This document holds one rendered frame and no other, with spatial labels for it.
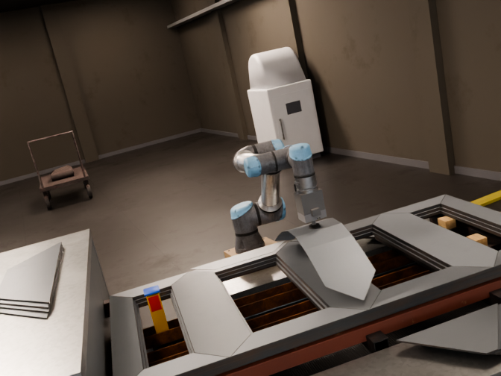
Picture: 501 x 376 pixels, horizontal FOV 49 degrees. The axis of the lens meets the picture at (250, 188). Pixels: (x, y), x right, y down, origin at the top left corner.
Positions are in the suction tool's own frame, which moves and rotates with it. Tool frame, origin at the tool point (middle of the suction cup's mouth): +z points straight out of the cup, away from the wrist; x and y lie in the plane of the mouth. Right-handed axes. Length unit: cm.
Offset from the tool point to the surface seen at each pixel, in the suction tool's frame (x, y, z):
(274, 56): 547, 208, -45
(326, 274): -22.1, -7.9, 7.1
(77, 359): -43, -85, -4
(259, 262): 28.4, -15.4, 17.2
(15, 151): 1082, -205, 46
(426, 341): -52, 6, 22
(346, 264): -21.3, 0.0, 6.4
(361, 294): -31.6, -1.2, 12.7
